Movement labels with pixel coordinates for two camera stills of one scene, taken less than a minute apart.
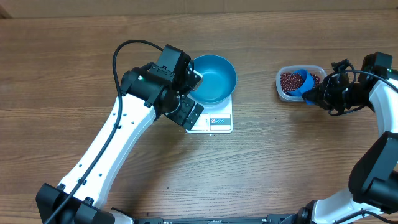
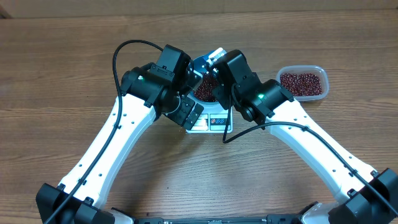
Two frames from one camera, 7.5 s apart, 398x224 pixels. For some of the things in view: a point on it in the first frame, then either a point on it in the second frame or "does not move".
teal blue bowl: (219, 79) does not move
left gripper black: (181, 117) does not move
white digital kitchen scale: (214, 119) does not move
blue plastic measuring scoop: (307, 86) -> (201, 64)
